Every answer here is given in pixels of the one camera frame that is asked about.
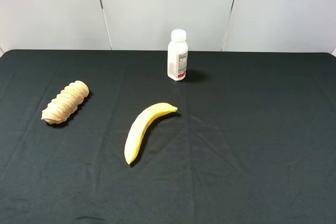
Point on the tan spiral bread roll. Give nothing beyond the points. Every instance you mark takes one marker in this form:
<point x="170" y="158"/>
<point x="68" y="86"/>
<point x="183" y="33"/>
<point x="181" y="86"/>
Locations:
<point x="65" y="103"/>

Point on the yellow banana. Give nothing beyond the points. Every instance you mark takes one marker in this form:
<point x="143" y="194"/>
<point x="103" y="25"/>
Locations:
<point x="140" y="126"/>

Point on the white milk bottle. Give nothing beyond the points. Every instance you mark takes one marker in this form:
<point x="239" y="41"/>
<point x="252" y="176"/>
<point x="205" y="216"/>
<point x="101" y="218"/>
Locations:
<point x="177" y="53"/>

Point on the black tablecloth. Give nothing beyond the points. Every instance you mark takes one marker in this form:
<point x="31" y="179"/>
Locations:
<point x="252" y="141"/>

